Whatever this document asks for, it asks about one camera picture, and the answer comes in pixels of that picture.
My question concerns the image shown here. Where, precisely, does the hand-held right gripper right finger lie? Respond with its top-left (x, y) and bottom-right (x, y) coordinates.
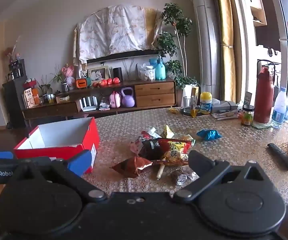
top-left (173, 150), bottom-right (265, 204)

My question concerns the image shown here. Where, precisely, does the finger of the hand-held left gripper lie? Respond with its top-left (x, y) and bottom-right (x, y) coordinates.
top-left (0, 151), bottom-right (53, 170)

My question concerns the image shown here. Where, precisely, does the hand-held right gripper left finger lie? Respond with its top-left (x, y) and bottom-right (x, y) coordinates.
top-left (50, 149), bottom-right (109, 203)

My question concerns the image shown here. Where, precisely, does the blue snack packet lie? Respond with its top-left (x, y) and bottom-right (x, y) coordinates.
top-left (196, 129), bottom-right (222, 141)

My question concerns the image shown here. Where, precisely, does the red yellow chip bag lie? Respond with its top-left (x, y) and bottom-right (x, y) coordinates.
top-left (156, 137), bottom-right (193, 167)

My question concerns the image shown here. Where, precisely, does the red cardboard box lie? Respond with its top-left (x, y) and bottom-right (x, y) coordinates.
top-left (13, 116), bottom-right (101, 177)

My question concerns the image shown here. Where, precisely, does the sausage stick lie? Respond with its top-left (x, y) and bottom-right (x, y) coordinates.
top-left (156, 164), bottom-right (165, 180)

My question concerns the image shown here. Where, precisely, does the yellow snack packet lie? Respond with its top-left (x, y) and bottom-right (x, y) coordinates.
top-left (162, 124), bottom-right (176, 140)

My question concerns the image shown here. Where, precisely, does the red foil snack packet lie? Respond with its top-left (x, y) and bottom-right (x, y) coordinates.
top-left (111, 156), bottom-right (154, 178)

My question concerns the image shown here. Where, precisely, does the black snack packet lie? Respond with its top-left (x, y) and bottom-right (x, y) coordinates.
top-left (138, 139), bottom-right (165, 161)

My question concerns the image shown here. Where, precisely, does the white red drink pouch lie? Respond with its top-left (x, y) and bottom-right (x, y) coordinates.
top-left (130, 127), bottom-right (160, 156)

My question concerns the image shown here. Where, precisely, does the stack of papers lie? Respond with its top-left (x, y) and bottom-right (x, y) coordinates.
top-left (211, 112), bottom-right (240, 121)

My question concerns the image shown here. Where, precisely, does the black round tray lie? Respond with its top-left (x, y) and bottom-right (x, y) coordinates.
top-left (180, 107), bottom-right (202, 118)

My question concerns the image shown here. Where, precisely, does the white router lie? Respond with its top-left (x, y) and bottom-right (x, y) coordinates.
top-left (80, 96), bottom-right (98, 112)

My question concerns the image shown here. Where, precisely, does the yellow lid supplement bottle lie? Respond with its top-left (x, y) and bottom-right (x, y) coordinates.
top-left (199, 92), bottom-right (214, 115)

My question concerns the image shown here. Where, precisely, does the glass cup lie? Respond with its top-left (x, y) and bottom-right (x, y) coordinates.
top-left (183, 96), bottom-right (193, 114)

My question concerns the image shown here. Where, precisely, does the black mini fridge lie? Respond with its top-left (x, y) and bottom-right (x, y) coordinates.
top-left (3, 80), bottom-right (28, 128)

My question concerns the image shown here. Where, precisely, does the grey box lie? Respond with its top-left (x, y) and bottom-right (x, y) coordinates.
top-left (211, 100), bottom-right (238, 114)

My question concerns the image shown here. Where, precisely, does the stack of magazines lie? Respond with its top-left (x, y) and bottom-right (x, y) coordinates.
top-left (98, 97), bottom-right (111, 111)

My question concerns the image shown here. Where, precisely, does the white orange carton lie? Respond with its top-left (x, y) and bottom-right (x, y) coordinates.
top-left (23, 88), bottom-right (35, 109)

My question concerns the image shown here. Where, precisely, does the jar with black lid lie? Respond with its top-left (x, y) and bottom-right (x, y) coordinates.
top-left (241, 104), bottom-right (255, 127)

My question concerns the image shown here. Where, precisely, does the white flat box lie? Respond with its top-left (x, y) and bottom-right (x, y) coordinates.
top-left (56, 94), bottom-right (70, 104)

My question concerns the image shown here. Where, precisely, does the round coaster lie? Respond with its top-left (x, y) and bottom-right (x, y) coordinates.
top-left (251, 120), bottom-right (272, 130)

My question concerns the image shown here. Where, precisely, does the pink bag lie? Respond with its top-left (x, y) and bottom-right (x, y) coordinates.
top-left (109, 91), bottom-right (122, 109)

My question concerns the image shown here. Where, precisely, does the potted plant striped pot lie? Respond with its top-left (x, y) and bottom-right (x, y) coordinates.
top-left (50, 67), bottom-right (70, 92)

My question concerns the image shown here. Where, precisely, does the thin small potted plant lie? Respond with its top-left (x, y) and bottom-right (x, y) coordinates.
top-left (40, 76), bottom-right (52, 96)

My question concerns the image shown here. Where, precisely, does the red basket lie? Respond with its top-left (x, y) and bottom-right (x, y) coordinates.
top-left (23, 78), bottom-right (39, 89)

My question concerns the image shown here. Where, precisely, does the orange teal radio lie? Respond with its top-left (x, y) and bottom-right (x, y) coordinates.
top-left (75, 78), bottom-right (92, 89)

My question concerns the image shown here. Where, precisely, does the purple kettlebell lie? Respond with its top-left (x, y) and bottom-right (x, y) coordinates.
top-left (121, 87), bottom-right (136, 108)

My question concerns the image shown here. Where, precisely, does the black remote control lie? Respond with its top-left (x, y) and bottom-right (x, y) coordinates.
top-left (267, 143), bottom-right (288, 171)

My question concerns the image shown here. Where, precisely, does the wooden tv cabinet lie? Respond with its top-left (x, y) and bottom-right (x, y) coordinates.
top-left (22, 77), bottom-right (177, 128)

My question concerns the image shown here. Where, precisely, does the pink plush toy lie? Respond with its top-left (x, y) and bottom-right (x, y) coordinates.
top-left (61, 64), bottom-right (76, 84)

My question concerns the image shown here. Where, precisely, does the red insulated bottle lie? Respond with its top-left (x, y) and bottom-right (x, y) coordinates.
top-left (253, 66), bottom-right (275, 125)

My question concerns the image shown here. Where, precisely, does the coffee machine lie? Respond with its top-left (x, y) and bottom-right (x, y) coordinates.
top-left (8, 59), bottom-right (26, 81)

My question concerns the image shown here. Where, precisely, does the clear water bottle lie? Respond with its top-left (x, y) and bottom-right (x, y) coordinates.
top-left (271, 87), bottom-right (288, 128)

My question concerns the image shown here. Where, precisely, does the black speaker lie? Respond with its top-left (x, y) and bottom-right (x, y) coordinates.
top-left (112, 67), bottom-right (123, 81)

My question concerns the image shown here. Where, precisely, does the teal spray bottle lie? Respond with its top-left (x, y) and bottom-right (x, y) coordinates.
top-left (155, 57), bottom-right (167, 81)

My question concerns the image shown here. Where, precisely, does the clear plastic bag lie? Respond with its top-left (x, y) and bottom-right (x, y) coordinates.
top-left (137, 63), bottom-right (157, 82)

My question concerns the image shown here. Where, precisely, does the black television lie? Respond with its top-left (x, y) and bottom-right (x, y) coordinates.
top-left (86, 49), bottom-right (164, 65)

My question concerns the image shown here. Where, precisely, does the white floor air conditioner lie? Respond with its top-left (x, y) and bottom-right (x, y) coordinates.
top-left (188, 0), bottom-right (222, 101)

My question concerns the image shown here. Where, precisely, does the floral cloth cover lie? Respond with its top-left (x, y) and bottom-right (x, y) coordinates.
top-left (73, 4), bottom-right (164, 67)

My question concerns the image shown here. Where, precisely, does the tall green potted tree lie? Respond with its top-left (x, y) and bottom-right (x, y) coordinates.
top-left (156, 3), bottom-right (200, 90)

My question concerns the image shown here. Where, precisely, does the picture frame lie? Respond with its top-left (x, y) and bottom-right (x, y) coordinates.
top-left (87, 65), bottom-right (110, 82)

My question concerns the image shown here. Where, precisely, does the wooden wall shelf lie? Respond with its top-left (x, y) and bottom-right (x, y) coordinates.
top-left (247, 0), bottom-right (268, 27)

